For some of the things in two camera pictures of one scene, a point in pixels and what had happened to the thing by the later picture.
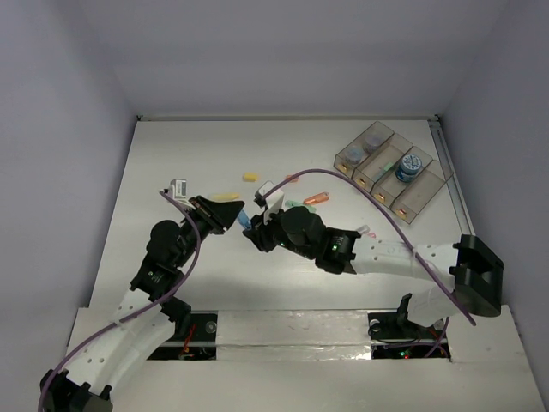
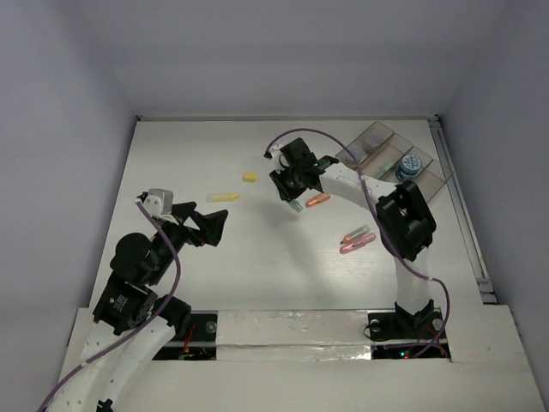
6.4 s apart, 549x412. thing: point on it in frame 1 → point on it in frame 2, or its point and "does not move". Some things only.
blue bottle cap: [409, 168] does not move
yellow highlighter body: [226, 196] does not move
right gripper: [260, 232] → [285, 192]
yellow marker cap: [250, 177] does not move
